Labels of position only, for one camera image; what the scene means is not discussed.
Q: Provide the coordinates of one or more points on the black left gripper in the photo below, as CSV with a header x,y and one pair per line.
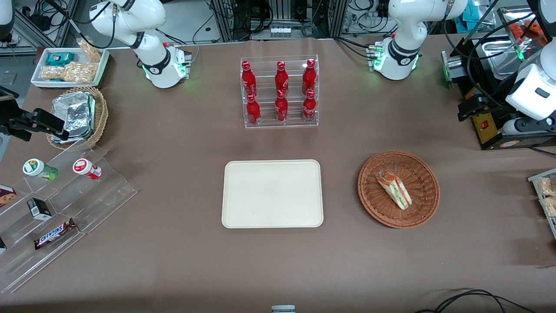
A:
x,y
492,101

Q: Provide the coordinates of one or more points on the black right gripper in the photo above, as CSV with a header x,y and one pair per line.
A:
x,y
9,114

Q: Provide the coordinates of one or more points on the triangle sandwich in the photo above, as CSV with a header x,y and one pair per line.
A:
x,y
397,191

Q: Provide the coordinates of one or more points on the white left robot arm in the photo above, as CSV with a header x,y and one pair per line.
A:
x,y
404,48

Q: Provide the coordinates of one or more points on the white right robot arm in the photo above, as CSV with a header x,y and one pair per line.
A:
x,y
152,56

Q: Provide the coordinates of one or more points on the white rectangular snack tray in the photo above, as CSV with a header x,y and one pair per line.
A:
x,y
39,82

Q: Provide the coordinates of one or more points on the tan wicker basket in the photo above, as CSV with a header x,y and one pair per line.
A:
x,y
102,113

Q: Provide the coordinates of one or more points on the grey snack tray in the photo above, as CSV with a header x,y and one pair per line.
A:
x,y
536,178

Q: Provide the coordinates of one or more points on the brown round wicker basket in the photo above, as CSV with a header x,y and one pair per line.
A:
x,y
421,208

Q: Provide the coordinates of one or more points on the cream plastic serving tray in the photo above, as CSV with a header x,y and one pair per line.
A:
x,y
272,193

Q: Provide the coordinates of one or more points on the silver foil wrapped package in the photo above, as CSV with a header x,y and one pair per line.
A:
x,y
74,111
84,137

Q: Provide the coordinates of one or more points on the black yellow food warmer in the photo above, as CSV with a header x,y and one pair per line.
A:
x,y
491,137

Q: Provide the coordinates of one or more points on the green yogurt cup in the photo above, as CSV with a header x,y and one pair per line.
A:
x,y
37,168

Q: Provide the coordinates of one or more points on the red yogurt cup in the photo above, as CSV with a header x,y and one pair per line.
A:
x,y
84,167

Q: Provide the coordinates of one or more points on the steel food pan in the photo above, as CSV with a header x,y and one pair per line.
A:
x,y
499,61

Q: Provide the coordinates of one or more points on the large clear peanut snack bag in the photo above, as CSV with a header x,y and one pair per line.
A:
x,y
69,73

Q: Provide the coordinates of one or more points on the teal snack packet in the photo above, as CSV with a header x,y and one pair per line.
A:
x,y
60,58

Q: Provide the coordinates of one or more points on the small black carton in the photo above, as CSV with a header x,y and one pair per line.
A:
x,y
39,208

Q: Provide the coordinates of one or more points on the small clear peanut snack bag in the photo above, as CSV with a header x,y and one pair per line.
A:
x,y
90,51

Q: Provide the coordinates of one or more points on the brown cookie box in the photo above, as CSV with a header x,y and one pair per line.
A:
x,y
6,196

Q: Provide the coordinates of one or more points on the clear acrylic step display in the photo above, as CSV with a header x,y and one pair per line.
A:
x,y
104,195

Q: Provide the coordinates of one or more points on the red food in warmer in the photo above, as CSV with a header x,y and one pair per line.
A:
x,y
527,30

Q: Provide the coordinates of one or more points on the Snickers chocolate bar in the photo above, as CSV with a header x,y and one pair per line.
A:
x,y
54,234

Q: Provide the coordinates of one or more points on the clear bag of puffed snack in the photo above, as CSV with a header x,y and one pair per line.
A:
x,y
551,206
547,186

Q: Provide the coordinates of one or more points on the dark packet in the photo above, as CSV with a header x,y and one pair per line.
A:
x,y
2,245

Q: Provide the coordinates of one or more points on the red cola bottle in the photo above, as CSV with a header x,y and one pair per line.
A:
x,y
281,78
309,108
253,112
247,78
309,76
281,108

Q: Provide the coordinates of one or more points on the clear acrylic bottle rack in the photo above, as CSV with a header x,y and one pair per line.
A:
x,y
295,124

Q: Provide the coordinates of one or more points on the white power strip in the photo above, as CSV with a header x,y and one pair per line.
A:
x,y
280,31

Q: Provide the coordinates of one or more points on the grey white device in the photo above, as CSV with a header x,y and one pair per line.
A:
x,y
283,309

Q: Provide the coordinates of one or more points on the aluminium frame equipment rack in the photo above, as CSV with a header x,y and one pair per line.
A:
x,y
282,11

